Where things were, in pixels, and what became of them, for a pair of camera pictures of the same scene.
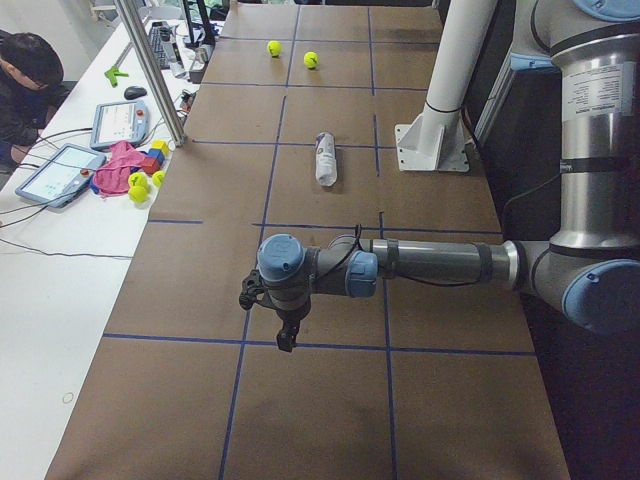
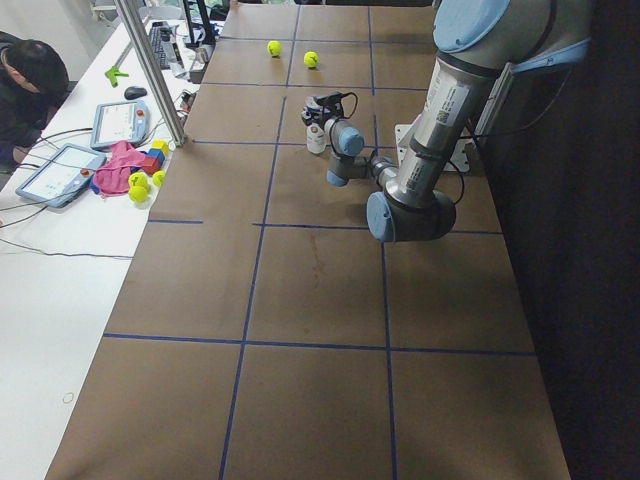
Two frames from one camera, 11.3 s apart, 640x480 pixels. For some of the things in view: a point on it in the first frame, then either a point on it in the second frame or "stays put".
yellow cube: x=161 y=145 stays put
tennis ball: x=274 y=48 stays put
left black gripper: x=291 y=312 to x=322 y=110
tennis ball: x=311 y=59 stays put
